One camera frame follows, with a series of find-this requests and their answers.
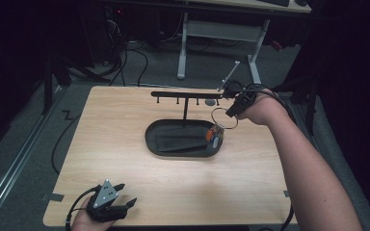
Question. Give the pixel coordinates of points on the key bunch with coloured tags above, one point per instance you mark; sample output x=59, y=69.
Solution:
x=216, y=136

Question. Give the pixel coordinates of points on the person's right hand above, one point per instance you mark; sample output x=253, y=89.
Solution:
x=265, y=109

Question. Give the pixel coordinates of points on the black keyboard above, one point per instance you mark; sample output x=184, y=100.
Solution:
x=274, y=2

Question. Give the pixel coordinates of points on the white-framed desk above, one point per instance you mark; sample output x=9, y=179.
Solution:
x=221, y=30

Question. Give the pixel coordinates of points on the person's left hand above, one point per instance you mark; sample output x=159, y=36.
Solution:
x=83, y=221

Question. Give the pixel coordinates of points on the black key rack with tray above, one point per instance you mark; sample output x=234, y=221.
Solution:
x=183, y=106

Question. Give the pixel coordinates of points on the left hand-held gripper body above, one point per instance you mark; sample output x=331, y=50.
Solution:
x=104, y=203

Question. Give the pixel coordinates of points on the grey tape strip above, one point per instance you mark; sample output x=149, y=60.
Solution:
x=53, y=197
x=286, y=193

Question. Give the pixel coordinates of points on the grey round table grommet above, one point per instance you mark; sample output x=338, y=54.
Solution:
x=210, y=102

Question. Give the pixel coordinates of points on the black computer tower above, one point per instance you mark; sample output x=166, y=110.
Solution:
x=114, y=29

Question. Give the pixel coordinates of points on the small red object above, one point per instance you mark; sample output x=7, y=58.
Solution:
x=277, y=45

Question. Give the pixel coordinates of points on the black computer mouse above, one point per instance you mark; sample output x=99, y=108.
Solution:
x=301, y=2

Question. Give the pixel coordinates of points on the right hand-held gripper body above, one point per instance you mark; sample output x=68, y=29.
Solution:
x=242, y=94

